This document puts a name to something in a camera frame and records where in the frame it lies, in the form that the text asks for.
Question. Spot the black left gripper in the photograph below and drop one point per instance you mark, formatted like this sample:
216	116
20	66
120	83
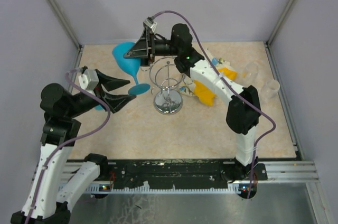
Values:
116	101

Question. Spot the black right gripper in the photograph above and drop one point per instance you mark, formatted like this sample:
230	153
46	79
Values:
140	49

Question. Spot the blue wine glass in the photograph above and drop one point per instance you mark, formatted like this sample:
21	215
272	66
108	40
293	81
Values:
129	66
99	108

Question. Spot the clear wine glass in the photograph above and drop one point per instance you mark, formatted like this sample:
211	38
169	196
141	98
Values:
249	73
270	89

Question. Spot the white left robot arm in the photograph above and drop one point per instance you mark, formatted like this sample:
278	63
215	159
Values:
47	201

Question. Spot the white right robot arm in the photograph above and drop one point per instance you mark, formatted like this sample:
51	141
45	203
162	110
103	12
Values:
243	102

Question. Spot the chrome wine glass rack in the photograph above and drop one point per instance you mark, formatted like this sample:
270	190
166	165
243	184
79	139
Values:
165	81

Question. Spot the white patterned cloth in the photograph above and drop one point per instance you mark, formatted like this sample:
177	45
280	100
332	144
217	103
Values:
187	87

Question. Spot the yellow cloth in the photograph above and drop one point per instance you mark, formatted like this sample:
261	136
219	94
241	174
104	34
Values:
205	95

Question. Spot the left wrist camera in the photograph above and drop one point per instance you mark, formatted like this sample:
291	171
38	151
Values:
88	80

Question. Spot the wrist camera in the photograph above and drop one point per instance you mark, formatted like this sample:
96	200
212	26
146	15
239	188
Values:
88	80
150	24

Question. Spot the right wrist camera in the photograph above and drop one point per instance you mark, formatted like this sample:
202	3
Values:
150	24

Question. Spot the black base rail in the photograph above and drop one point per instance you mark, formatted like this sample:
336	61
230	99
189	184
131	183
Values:
178	176

